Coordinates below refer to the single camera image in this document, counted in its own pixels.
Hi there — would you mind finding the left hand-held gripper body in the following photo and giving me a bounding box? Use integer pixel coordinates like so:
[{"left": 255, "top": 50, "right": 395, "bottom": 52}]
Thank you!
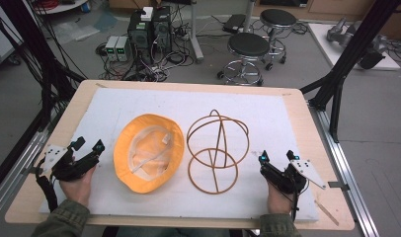
[{"left": 42, "top": 143, "right": 101, "bottom": 183}]

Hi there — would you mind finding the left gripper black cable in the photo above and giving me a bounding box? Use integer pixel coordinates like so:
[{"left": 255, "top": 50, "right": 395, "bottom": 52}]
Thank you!
[{"left": 35, "top": 157, "right": 60, "bottom": 213}]

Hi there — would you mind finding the white floor platform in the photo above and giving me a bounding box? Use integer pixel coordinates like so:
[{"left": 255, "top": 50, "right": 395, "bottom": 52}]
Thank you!
[{"left": 307, "top": 22, "right": 401, "bottom": 72}]

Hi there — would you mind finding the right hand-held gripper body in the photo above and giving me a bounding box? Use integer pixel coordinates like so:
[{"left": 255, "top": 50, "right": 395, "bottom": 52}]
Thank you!
[{"left": 260, "top": 158, "right": 328, "bottom": 196}]

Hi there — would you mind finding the small white box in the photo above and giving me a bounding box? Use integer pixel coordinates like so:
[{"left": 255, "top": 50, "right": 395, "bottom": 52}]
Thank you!
[{"left": 140, "top": 6, "right": 155, "bottom": 23}]

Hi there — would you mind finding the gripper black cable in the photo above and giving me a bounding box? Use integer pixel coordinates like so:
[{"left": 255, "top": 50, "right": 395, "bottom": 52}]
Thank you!
[
  {"left": 35, "top": 157, "right": 60, "bottom": 213},
  {"left": 289, "top": 190, "right": 301, "bottom": 222}
]

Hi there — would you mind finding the grey metal post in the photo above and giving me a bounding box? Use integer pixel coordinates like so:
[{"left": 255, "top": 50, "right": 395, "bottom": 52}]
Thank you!
[{"left": 188, "top": 0, "right": 205, "bottom": 64}]

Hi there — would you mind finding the tangle of floor cables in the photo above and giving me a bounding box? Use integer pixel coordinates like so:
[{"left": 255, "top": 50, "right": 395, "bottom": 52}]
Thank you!
[{"left": 95, "top": 6, "right": 216, "bottom": 83}]

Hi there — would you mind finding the black metal frame stand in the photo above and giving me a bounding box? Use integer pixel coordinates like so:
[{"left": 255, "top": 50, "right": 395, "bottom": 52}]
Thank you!
[
  {"left": 299, "top": 0, "right": 401, "bottom": 144},
  {"left": 0, "top": 0, "right": 88, "bottom": 196}
]

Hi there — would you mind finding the clear plastic sheet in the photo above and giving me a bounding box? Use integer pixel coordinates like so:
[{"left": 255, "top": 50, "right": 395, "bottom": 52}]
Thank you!
[{"left": 52, "top": 20, "right": 102, "bottom": 44}]

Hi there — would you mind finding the white round table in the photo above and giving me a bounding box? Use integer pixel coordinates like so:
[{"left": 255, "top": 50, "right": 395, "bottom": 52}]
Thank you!
[{"left": 33, "top": 0, "right": 92, "bottom": 16}]

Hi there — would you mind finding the small metal bracket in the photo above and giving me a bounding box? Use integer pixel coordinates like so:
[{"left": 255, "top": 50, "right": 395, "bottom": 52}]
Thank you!
[{"left": 327, "top": 180, "right": 351, "bottom": 193}]

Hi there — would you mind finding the black computer tower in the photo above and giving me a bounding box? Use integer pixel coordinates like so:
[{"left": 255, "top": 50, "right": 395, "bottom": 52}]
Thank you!
[
  {"left": 126, "top": 10, "right": 154, "bottom": 65},
  {"left": 151, "top": 5, "right": 174, "bottom": 55}
]

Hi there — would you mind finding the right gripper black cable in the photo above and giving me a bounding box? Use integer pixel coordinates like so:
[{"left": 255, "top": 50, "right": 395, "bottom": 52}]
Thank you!
[{"left": 289, "top": 190, "right": 301, "bottom": 222}]

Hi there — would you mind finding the thin wooden stick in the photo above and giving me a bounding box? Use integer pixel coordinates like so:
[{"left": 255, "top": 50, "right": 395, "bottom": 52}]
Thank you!
[{"left": 314, "top": 198, "right": 341, "bottom": 227}]

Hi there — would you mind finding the flat black box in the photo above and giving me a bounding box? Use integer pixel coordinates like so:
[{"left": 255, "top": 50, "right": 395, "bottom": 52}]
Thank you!
[{"left": 221, "top": 13, "right": 248, "bottom": 35}]

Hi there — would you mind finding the white foam mat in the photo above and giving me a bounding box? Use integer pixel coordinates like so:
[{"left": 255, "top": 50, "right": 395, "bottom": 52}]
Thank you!
[{"left": 39, "top": 86, "right": 320, "bottom": 222}]

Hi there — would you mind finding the aluminium rail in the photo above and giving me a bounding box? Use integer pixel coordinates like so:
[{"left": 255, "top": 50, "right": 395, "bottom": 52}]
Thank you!
[
  {"left": 0, "top": 127, "right": 50, "bottom": 219},
  {"left": 307, "top": 101, "right": 381, "bottom": 237}
]

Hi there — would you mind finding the person's left hand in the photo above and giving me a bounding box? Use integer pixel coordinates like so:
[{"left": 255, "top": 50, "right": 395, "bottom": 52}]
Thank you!
[{"left": 58, "top": 165, "right": 98, "bottom": 208}]

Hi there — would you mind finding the grey power supply unit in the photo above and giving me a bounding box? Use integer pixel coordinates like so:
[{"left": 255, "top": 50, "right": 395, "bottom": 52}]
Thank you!
[
  {"left": 105, "top": 35, "right": 120, "bottom": 62},
  {"left": 116, "top": 36, "right": 132, "bottom": 63}
]

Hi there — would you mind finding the brown wire hat stand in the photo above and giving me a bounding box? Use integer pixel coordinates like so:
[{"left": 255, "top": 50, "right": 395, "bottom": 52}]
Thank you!
[{"left": 186, "top": 109, "right": 251, "bottom": 196}]

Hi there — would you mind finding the black round stool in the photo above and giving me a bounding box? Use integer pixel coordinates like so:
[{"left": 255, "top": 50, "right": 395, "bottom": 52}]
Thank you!
[
  {"left": 216, "top": 32, "right": 272, "bottom": 88},
  {"left": 259, "top": 8, "right": 298, "bottom": 72}
]

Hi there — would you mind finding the yellow bucket hat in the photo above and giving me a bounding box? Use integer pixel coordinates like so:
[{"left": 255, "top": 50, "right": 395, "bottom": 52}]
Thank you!
[{"left": 113, "top": 113, "right": 186, "bottom": 195}]

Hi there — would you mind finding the person's right hand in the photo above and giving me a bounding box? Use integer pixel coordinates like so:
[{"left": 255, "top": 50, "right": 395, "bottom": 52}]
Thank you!
[{"left": 266, "top": 181, "right": 297, "bottom": 215}]

